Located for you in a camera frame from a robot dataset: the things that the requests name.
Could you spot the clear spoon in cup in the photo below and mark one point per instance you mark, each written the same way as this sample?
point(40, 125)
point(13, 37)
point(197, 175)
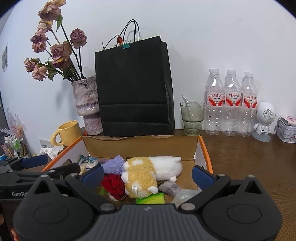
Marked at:
point(187, 106)

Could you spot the purple ceramic vase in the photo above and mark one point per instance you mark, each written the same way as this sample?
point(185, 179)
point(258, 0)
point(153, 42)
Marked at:
point(87, 104)

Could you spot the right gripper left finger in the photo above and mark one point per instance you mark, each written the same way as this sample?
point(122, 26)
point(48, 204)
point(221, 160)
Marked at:
point(90, 179)

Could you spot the black paper bag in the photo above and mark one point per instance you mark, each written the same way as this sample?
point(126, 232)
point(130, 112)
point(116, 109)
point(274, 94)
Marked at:
point(134, 86)

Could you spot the crumpled white tissue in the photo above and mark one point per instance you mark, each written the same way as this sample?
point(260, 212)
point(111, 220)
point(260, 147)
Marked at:
point(51, 152)

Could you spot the middle water bottle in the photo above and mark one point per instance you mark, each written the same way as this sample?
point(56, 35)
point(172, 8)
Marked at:
point(232, 102)

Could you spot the left water bottle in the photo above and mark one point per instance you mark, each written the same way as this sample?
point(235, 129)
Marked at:
point(214, 100)

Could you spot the small tin box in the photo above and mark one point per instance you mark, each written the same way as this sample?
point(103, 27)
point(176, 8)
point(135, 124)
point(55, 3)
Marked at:
point(286, 129)

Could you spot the yellow white plush toy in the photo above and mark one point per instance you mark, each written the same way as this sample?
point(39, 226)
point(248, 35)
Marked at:
point(142, 174)

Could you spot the blue snack packet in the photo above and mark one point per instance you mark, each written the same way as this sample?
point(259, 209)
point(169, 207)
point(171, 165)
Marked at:
point(87, 162)

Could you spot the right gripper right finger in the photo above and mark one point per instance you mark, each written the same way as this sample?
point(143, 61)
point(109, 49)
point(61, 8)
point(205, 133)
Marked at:
point(202, 178)

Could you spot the white robot figurine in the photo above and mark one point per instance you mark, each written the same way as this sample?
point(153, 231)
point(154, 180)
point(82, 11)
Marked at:
point(265, 115)

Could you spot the right water bottle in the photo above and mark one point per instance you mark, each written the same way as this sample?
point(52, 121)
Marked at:
point(248, 107)

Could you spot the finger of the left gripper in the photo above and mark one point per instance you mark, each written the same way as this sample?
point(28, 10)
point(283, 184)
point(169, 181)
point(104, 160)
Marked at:
point(35, 161)

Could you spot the green item in box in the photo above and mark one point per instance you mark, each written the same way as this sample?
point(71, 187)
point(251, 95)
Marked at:
point(152, 199)

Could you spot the purple knitted pouch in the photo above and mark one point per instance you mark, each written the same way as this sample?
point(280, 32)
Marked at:
point(114, 166)

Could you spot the teal binder clip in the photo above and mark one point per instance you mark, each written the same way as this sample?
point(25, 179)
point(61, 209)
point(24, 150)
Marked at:
point(126, 45)

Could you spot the red fabric item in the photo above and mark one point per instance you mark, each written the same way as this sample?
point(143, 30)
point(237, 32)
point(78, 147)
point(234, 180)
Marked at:
point(114, 185)

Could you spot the water bottle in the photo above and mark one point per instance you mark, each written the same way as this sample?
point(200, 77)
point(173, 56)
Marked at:
point(248, 107)
point(232, 102)
point(214, 100)

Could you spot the orange cardboard box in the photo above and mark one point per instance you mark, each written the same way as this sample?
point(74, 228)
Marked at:
point(192, 149)

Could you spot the yellow mug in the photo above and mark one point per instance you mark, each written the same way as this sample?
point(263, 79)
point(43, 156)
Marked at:
point(66, 134)

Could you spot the dried rose bouquet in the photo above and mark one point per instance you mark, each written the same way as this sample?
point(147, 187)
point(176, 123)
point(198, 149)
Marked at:
point(64, 50)

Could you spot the green glass cup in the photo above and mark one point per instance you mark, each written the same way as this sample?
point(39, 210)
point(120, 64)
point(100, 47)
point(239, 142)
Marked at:
point(193, 127)

